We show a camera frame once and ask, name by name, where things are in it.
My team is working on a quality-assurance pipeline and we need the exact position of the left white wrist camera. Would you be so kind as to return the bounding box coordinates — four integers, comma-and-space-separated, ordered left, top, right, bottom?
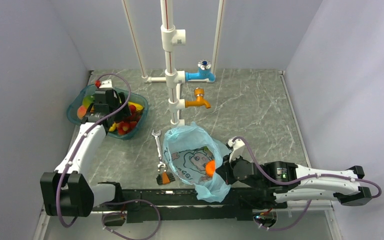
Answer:
94, 79, 114, 90

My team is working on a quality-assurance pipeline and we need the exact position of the fake yellow mango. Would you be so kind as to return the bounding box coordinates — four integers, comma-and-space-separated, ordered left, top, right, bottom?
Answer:
108, 122, 117, 132

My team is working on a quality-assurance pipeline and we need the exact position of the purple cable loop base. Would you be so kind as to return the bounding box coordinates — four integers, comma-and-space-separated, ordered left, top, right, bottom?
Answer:
101, 199, 162, 240
253, 200, 312, 233

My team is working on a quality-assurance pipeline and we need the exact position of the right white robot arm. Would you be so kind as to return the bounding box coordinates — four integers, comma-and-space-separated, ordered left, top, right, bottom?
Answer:
214, 157, 375, 209

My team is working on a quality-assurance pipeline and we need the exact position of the black orange small brush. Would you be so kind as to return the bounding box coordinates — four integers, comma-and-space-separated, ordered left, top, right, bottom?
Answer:
156, 171, 176, 185

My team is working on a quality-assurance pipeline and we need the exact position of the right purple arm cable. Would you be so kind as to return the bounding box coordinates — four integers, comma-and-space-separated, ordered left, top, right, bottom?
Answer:
230, 136, 383, 200

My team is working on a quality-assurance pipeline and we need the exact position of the fake orange fruit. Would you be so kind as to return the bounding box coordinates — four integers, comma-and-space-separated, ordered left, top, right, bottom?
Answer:
205, 160, 216, 178

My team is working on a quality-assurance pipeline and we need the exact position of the fake strawberries bunch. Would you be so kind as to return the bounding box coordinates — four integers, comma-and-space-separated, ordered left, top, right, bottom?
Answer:
117, 104, 143, 136

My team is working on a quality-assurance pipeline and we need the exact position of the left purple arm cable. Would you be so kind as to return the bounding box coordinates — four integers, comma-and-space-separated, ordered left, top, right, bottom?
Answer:
55, 73, 132, 229

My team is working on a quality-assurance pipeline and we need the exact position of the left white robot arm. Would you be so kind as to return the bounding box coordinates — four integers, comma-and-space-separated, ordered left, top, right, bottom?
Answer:
40, 87, 131, 218

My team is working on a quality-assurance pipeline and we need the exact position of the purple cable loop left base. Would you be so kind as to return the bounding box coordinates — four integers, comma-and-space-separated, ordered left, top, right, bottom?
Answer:
101, 199, 162, 240

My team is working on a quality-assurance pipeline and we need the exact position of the teal plastic fruit basket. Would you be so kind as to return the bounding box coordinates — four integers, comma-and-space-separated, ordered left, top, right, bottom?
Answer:
66, 84, 149, 140

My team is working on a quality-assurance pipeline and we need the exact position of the orange plastic faucet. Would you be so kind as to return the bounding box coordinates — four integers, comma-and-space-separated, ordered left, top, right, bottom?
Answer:
184, 87, 211, 109

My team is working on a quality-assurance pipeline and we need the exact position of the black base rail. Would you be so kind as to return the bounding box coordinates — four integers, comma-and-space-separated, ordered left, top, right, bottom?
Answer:
93, 187, 288, 223

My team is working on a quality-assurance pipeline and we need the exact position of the blue plastic faucet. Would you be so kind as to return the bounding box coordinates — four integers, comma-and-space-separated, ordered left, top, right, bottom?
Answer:
185, 59, 216, 83

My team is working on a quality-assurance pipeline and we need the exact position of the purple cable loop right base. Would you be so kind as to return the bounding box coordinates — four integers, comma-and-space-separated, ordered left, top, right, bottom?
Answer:
253, 200, 312, 233

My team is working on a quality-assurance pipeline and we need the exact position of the fake yellow banana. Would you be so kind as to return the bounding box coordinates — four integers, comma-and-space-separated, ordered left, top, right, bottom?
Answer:
128, 101, 144, 111

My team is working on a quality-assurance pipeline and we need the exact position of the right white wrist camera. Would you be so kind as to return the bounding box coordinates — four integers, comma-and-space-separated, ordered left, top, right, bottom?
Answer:
227, 137, 246, 163

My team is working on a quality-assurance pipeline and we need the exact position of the fake green red mango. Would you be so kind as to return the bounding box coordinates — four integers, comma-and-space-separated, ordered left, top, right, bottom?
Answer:
82, 95, 95, 109

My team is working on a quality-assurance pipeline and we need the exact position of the white pvc pipe stand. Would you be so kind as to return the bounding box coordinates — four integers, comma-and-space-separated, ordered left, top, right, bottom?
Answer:
122, 0, 226, 128

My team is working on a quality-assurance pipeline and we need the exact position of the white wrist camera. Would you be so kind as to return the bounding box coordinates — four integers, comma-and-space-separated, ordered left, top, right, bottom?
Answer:
94, 79, 114, 90
227, 137, 246, 163

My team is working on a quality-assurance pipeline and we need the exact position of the fake peach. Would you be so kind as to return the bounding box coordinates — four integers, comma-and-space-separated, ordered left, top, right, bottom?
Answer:
76, 105, 87, 121

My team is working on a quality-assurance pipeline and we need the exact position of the light blue plastic bag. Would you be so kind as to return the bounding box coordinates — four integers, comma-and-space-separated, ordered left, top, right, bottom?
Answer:
162, 122, 231, 203

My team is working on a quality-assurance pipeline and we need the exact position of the silver combination wrench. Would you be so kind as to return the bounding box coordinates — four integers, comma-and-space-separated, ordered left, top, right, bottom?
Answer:
151, 129, 167, 173

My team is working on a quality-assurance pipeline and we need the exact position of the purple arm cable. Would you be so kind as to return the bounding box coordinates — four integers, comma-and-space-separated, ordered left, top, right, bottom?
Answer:
55, 73, 132, 229
230, 136, 383, 200

